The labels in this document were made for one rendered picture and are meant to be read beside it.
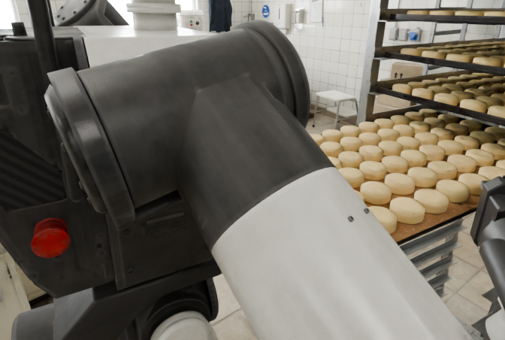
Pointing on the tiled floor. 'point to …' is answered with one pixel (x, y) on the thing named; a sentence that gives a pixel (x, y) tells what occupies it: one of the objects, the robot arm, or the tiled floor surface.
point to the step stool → (337, 105)
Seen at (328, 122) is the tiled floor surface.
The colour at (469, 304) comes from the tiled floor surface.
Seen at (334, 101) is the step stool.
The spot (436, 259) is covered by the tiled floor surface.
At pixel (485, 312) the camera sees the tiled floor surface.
